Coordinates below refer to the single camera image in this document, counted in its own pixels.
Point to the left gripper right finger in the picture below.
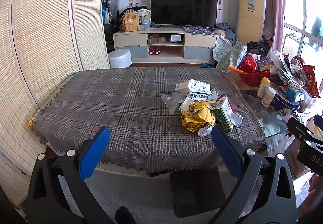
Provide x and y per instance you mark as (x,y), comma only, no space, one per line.
(276,201)

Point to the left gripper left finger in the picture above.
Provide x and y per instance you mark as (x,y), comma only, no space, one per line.
(46,202)

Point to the green white medicine box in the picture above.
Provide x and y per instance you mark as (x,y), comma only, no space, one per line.
(223,112)

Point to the silver foil sachet wrapper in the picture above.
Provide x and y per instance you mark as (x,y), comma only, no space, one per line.
(205,131)

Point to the yellow paper bag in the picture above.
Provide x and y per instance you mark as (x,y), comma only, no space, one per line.
(198,115)

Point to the clear plastic bag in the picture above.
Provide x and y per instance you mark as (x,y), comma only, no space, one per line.
(173,101)

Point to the black trash bin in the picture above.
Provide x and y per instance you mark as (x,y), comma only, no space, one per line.
(196,191)

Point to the blue round tin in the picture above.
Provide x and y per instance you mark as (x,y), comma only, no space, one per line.
(282,104)

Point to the red snack packet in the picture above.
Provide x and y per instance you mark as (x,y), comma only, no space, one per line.
(310,81)

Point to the crumpled white paper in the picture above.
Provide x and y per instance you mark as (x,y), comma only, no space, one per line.
(236,119)

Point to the yellow capped white bottle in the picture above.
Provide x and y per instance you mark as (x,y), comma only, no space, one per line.
(264,85)

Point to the red plastic basket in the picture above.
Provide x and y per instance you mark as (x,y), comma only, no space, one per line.
(251,75)

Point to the purple book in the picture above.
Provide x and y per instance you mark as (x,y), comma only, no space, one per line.
(265,64)

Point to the white blue medicine box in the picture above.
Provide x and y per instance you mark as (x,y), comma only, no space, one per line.
(202,96)

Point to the green patterned cloth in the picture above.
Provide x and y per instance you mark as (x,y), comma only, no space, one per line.
(226,54)

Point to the white round stool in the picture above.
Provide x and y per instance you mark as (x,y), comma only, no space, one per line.
(120,58)

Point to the pink curtain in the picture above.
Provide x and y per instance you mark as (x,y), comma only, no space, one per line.
(278,23)

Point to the woven bamboo folding screen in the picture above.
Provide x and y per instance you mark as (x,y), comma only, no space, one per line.
(42,43)

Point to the beige standing air conditioner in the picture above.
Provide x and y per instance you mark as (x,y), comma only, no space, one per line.
(251,18)

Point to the beige grey TV cabinet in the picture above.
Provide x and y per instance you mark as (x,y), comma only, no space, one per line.
(167,45)

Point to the yellow plush backpack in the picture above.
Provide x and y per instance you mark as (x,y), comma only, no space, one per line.
(130,22)

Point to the black television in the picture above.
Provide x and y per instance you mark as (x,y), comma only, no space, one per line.
(184,12)

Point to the orange handled tool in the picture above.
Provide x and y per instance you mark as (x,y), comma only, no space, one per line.
(231,68)

